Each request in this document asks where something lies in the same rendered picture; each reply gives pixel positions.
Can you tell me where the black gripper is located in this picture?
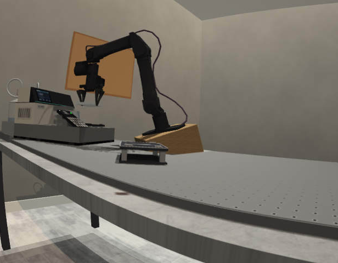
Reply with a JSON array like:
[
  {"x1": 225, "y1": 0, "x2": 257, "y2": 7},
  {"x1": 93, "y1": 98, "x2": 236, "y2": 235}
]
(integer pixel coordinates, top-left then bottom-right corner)
[{"x1": 76, "y1": 73, "x2": 105, "y2": 106}]

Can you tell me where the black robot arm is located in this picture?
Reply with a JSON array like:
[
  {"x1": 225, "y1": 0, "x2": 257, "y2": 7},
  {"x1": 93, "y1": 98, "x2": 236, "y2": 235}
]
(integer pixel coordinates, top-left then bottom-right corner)
[{"x1": 74, "y1": 32, "x2": 185, "y2": 136}]

